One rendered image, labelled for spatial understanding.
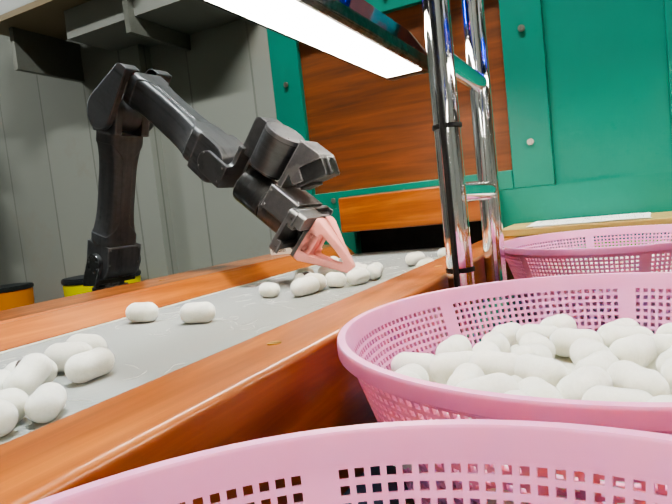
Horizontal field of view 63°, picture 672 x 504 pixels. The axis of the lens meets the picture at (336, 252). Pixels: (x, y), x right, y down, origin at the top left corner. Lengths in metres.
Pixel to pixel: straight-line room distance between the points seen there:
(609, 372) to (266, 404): 0.17
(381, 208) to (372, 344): 0.75
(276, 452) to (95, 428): 0.08
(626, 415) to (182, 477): 0.13
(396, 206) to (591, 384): 0.80
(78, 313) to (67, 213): 3.25
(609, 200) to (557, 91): 0.21
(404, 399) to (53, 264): 3.88
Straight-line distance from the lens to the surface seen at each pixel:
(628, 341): 0.36
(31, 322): 0.63
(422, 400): 0.21
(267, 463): 0.17
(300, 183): 0.75
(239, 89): 2.99
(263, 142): 0.76
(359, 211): 1.09
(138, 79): 0.95
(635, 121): 1.06
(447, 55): 0.52
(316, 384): 0.31
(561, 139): 1.06
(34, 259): 4.21
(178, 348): 0.47
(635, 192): 1.05
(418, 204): 1.04
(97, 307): 0.67
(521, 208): 1.06
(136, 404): 0.25
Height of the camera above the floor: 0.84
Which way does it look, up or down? 4 degrees down
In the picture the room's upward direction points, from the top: 6 degrees counter-clockwise
